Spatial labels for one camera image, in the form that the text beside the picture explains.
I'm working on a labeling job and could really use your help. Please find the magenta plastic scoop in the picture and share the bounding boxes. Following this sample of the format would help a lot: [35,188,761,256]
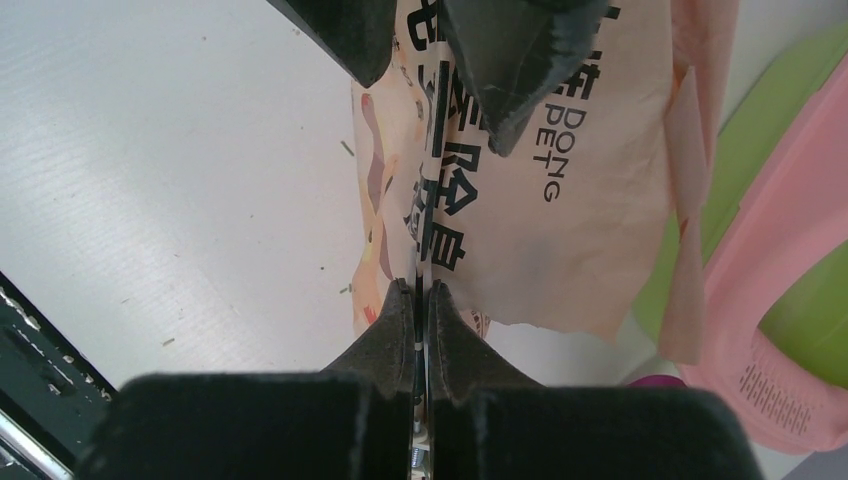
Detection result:
[629,374,686,388]

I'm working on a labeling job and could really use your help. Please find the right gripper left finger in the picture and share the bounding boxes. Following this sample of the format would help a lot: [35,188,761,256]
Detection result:
[74,280,416,479]

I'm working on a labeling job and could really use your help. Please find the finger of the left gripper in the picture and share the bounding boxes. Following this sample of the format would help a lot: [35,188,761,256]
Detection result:
[439,0,609,157]
[268,0,397,88]

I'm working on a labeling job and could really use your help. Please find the cat litter bag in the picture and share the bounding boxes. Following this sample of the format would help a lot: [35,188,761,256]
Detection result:
[352,1,739,364]

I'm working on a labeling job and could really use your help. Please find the torn white bag strip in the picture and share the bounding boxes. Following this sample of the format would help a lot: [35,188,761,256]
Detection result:
[410,263,432,479]

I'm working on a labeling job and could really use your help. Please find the pink green litter box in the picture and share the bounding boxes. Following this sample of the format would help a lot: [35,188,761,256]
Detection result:
[632,23,848,457]

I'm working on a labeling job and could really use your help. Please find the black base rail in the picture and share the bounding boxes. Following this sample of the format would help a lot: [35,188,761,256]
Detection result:
[1,276,117,479]

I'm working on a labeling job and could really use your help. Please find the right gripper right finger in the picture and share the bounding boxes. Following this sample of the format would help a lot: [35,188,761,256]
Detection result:
[427,282,762,480]

